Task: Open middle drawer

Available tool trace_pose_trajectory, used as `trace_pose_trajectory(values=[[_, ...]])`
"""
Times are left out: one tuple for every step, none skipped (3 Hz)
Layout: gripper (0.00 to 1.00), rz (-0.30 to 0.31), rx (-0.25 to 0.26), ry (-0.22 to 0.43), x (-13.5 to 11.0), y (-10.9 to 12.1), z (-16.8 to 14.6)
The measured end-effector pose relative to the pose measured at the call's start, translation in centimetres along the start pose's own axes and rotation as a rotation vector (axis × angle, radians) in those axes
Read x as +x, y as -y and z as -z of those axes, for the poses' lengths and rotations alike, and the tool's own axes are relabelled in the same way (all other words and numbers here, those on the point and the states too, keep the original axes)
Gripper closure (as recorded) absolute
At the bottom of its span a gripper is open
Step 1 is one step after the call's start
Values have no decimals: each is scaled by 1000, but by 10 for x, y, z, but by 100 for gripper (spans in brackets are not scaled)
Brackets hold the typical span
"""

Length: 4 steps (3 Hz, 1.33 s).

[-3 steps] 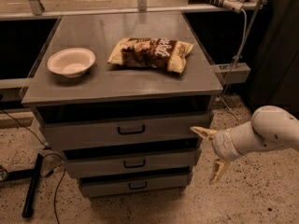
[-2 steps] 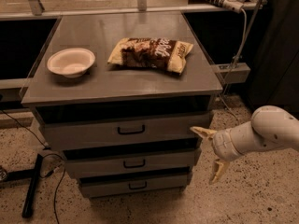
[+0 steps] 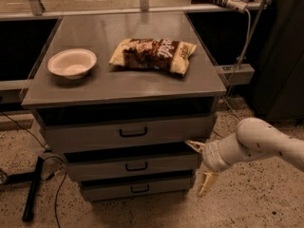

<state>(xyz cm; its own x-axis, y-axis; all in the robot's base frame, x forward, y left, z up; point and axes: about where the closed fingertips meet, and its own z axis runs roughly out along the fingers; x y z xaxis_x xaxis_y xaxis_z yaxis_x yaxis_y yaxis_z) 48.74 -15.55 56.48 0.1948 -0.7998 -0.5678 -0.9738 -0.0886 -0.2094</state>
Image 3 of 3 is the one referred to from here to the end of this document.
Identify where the white cable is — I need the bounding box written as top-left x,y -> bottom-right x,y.
214,9 -> 253,140

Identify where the grey bottom drawer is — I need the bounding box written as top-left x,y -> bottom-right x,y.
81,171 -> 193,201

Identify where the black floor cable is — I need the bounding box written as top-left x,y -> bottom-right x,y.
0,111 -> 68,228

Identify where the grey drawer cabinet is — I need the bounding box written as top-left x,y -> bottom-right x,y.
21,12 -> 228,203

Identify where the white bowl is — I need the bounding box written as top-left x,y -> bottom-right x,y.
47,48 -> 97,80

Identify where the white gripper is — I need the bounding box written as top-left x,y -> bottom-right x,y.
185,139 -> 231,197

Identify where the grey drawer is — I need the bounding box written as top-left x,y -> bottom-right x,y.
41,114 -> 216,154
81,171 -> 193,201
66,151 -> 200,182

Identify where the metal rail frame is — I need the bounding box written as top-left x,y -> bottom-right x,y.
0,0 -> 274,21

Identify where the grey top drawer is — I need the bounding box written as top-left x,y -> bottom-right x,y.
41,114 -> 216,154

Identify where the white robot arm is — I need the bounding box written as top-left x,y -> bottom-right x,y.
185,118 -> 304,196

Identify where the dark cabinet at right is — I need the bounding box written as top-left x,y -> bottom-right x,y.
248,0 -> 304,122

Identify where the brown yellow chip bag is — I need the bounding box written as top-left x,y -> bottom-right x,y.
109,38 -> 197,76

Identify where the black metal floor stand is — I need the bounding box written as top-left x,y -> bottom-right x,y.
0,157 -> 44,222

